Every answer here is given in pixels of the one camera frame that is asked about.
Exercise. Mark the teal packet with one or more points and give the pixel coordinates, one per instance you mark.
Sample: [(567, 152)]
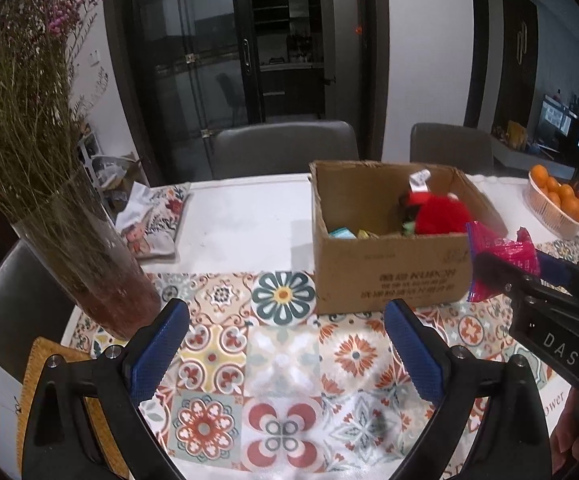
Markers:
[(342, 233)]

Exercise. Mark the floral cloth bag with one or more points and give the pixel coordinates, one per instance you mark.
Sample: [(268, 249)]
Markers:
[(152, 220)]

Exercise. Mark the dark glass sliding door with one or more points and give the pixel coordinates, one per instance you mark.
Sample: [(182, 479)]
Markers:
[(229, 60)]

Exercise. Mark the gray dining chair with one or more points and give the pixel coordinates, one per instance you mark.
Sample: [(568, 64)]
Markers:
[(284, 150), (452, 147), (14, 305)]

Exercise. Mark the black mouse plush toy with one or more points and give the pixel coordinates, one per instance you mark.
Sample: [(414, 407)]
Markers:
[(412, 200)]

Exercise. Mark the yellow bag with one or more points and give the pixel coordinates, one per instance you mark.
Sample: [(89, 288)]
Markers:
[(517, 135)]

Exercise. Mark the dark wooden door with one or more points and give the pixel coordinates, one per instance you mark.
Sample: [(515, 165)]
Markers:
[(518, 50)]

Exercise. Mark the cluttered white shelf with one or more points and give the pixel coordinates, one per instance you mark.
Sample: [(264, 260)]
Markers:
[(104, 160)]

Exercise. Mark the white wall switch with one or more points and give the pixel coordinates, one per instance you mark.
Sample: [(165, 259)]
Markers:
[(95, 58)]

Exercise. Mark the pink foil packet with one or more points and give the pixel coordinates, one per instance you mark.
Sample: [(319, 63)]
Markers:
[(484, 240)]

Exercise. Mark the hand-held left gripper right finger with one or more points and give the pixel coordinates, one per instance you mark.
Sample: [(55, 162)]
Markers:
[(412, 355)]

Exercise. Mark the dried flower bunch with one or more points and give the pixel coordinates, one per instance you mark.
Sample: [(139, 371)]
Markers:
[(24, 110)]

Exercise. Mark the brown cardboard box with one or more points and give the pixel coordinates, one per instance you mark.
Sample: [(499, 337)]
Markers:
[(394, 275)]

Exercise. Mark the gold foil packet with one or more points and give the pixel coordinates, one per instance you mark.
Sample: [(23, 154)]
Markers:
[(367, 233)]

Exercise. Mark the red fluffy plush toy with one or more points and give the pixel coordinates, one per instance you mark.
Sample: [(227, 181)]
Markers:
[(442, 215)]

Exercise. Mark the pile of oranges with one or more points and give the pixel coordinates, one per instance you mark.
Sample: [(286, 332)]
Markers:
[(562, 195)]

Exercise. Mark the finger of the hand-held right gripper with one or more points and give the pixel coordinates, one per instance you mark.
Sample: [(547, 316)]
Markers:
[(504, 272), (557, 267)]

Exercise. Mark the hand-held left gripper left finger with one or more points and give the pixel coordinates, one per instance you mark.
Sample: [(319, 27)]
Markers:
[(162, 355)]

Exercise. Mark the woven straw mat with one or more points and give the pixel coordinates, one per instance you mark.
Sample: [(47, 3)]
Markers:
[(36, 365)]

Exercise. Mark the glass vase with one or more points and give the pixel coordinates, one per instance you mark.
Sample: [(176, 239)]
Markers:
[(99, 280)]

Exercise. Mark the patterned tile print tablecloth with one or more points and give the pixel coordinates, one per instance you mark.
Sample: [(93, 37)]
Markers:
[(279, 210)]

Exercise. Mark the white plastic basket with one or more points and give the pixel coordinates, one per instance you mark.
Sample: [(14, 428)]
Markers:
[(549, 215)]

